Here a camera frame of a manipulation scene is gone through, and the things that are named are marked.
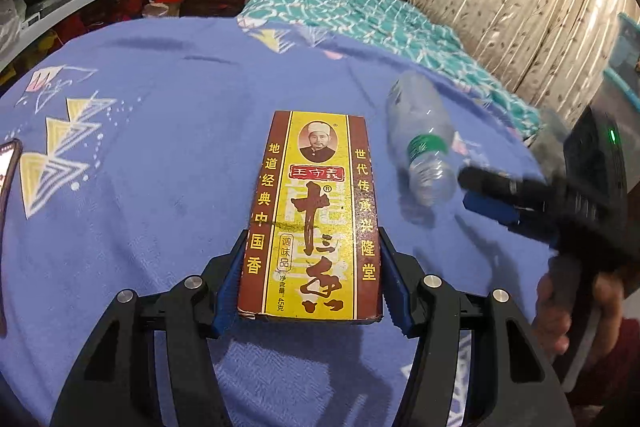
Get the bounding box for teal patterned quilt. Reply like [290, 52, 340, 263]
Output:
[237, 0, 544, 141]

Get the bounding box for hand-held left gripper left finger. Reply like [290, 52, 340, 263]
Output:
[50, 229, 249, 427]

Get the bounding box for purple printed bed sheet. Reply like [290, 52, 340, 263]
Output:
[0, 16, 553, 427]

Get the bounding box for clear plastic bottle green label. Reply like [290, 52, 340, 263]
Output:
[385, 71, 459, 208]

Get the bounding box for yellow brown spice box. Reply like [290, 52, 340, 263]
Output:
[236, 109, 386, 324]

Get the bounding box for smartphone with red case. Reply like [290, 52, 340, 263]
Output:
[0, 139, 24, 339]

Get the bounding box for person's right hand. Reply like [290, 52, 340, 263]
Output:
[531, 258, 624, 366]

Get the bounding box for person's right forearm red sleeve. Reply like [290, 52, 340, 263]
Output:
[570, 317, 640, 409]

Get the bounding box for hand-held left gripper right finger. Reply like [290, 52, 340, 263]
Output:
[377, 227, 576, 427]

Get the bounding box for clear lidded storage box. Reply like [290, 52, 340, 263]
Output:
[530, 66, 640, 150]

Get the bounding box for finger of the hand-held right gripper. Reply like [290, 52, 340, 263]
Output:
[457, 166, 551, 208]
[461, 192, 562, 249]

